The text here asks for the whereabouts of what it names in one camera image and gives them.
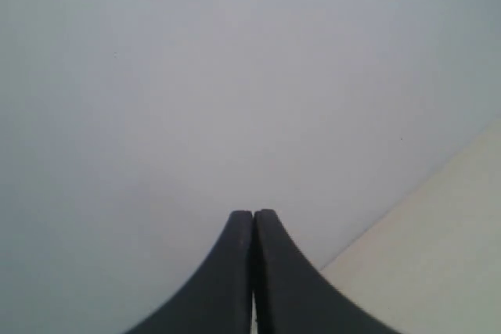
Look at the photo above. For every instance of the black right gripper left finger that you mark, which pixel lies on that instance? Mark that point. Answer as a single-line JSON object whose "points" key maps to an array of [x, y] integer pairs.
{"points": [[218, 296]]}

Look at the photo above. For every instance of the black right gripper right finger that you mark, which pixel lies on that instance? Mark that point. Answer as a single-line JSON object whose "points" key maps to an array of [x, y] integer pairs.
{"points": [[291, 296]]}

